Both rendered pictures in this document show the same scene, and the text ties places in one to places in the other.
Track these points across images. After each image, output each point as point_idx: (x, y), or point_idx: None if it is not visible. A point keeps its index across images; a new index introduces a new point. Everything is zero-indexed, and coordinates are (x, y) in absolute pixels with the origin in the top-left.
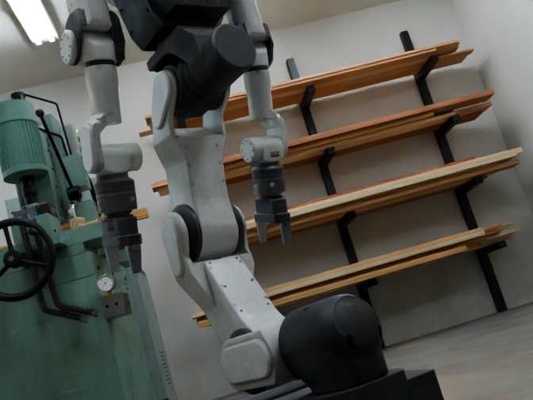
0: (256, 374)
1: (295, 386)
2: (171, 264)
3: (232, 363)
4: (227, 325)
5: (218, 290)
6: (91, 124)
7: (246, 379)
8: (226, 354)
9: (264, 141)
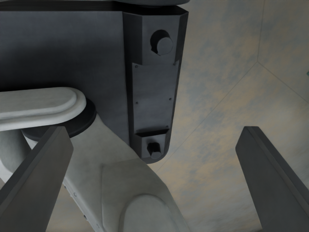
0: (3, 94)
1: (130, 140)
2: (164, 221)
3: (45, 99)
4: (85, 143)
5: (82, 184)
6: None
7: (30, 89)
8: (53, 104)
9: None
